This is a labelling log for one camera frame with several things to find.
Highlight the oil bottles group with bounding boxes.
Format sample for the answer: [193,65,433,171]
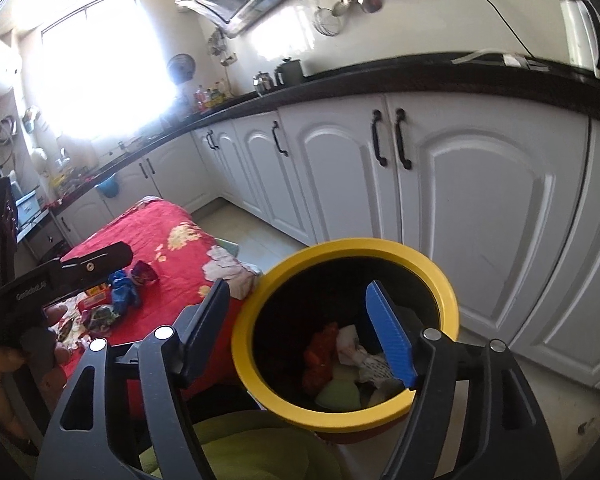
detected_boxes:
[194,79,232,113]

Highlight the red floral tablecloth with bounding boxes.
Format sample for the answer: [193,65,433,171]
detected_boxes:
[62,197,261,402]

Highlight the blue wall fan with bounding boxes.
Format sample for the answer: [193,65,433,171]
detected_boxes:
[166,53,196,84]

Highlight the black kitchen countertop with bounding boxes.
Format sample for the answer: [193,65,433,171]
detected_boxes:
[42,52,600,214]

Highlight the person's left hand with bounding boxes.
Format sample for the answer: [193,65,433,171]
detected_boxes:
[0,302,74,441]

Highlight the yellow gold snack wrapper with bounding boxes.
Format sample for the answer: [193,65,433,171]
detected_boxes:
[85,283,109,297]

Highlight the purple snack wrapper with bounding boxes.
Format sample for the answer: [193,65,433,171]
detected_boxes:
[130,260,159,286]

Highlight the blue hanging bag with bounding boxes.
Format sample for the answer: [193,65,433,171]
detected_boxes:
[95,174,120,198]

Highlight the steel teapot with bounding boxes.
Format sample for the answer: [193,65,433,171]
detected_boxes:
[252,72,276,96]

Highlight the red trash in bin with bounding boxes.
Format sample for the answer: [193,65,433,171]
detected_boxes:
[302,323,339,393]

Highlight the blue knotted plastic bag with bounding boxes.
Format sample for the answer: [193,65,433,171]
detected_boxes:
[109,270,140,316]

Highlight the red snack tube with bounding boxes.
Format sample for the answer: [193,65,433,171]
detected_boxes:
[76,292,112,312]

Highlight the hanging wire strainer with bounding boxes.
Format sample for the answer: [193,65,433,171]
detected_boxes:
[313,0,342,37]

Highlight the green trousers leg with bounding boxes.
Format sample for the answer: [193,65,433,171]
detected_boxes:
[138,408,354,480]

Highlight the white electric kettle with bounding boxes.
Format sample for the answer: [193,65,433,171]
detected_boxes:
[559,0,600,79]

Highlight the white charger cable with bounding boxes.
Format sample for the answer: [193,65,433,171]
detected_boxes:
[450,48,552,73]

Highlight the dark green snack packet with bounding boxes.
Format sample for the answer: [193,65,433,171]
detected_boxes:
[81,304,119,337]

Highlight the white lower cabinets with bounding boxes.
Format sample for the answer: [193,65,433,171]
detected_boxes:
[58,92,600,389]

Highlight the yellow rimmed trash bin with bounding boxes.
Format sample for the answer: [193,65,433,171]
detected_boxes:
[232,237,460,444]

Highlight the dark green pot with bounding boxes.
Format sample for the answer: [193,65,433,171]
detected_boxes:
[274,58,306,87]

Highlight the black power cable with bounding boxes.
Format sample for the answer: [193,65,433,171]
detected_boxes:
[454,0,537,59]

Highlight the white crumpled paper trash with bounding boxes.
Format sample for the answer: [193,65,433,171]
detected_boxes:
[337,325,405,408]

